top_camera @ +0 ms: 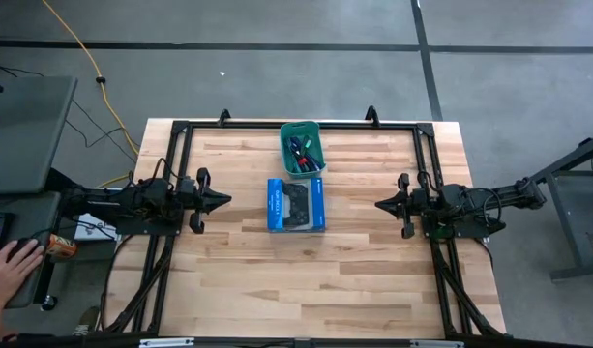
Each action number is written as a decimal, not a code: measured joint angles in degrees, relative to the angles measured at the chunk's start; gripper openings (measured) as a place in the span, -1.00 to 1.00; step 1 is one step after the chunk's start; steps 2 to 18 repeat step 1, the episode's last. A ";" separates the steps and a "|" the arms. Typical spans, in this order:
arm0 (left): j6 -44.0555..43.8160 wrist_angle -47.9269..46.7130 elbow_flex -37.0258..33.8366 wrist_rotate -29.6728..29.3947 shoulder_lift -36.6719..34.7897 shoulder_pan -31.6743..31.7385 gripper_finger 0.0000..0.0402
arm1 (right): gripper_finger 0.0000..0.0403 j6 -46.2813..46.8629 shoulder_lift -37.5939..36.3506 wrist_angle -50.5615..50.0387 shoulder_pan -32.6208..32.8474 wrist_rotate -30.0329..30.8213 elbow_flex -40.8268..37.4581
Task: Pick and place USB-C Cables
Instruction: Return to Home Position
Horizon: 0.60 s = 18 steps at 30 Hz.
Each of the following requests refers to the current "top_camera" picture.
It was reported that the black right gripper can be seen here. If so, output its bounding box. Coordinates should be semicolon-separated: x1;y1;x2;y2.
374;172;430;240

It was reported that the black computer mouse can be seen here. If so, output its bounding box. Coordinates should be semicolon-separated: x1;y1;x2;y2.
8;235;46;258

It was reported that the yellow extension cord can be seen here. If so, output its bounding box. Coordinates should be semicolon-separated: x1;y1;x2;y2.
40;0;141;189

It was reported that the person's hand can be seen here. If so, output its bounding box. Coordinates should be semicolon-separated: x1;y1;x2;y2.
0;239;45;310

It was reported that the silver metal bracket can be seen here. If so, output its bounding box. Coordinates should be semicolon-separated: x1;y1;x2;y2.
138;337;195;348
409;339;465;348

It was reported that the dark metal desk frame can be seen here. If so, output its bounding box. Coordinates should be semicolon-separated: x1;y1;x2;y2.
532;130;593;281

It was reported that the orange drink can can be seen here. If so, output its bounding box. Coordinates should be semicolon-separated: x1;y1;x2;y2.
46;233;78;261

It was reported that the grey desk top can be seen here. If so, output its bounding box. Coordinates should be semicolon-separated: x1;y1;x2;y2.
0;192;65;310

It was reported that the green plastic bin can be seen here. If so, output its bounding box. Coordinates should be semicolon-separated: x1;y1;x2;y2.
280;120;328;180

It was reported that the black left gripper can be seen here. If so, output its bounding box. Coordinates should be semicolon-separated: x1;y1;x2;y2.
178;167;233;235

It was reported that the black aluminium table frame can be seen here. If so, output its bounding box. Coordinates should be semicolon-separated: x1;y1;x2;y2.
100;118;508;339

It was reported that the white paper sheet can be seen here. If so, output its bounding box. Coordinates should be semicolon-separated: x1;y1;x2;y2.
74;212;124;242

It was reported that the blue game controller box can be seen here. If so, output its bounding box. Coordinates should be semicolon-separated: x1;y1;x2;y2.
266;177;326;234

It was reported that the person's shoe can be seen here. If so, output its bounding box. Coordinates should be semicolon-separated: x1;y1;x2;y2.
72;305;103;338

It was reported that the black desk top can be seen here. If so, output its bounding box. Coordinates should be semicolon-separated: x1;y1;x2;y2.
0;74;78;195

